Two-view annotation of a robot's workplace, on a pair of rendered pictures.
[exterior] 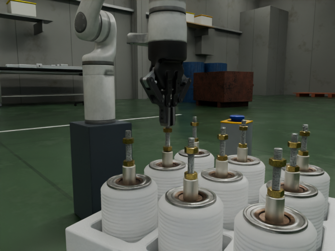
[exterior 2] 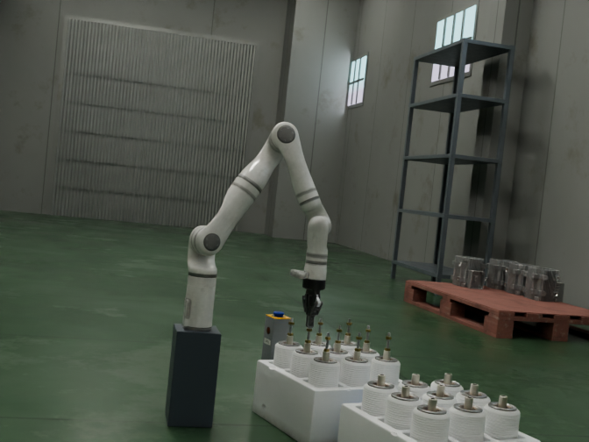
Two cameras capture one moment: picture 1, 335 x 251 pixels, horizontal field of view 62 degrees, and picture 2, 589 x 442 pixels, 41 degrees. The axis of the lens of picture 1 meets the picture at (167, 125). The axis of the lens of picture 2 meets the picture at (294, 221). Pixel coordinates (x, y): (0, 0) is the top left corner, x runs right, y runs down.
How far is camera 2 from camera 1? 2.38 m
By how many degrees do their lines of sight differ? 63
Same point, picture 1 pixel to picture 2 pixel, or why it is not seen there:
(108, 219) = (330, 380)
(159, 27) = (322, 273)
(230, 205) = not seen: hidden behind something
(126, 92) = not seen: outside the picture
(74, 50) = not seen: outside the picture
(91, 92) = (209, 302)
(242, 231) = (386, 365)
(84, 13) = (219, 236)
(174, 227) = (364, 371)
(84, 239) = (328, 391)
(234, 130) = (283, 324)
